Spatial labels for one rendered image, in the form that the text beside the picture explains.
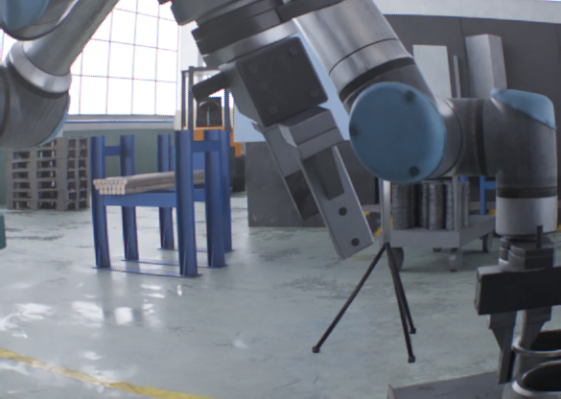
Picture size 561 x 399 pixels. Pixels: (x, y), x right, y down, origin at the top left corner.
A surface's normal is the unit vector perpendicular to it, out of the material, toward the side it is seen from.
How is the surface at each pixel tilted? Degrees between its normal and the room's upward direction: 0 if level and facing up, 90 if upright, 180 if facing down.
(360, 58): 85
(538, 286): 90
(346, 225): 97
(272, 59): 97
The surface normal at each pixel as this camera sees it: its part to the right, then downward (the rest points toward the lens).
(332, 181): 0.34, 0.58
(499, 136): -0.47, 0.01
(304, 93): 0.16, 0.16
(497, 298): -0.17, 0.06
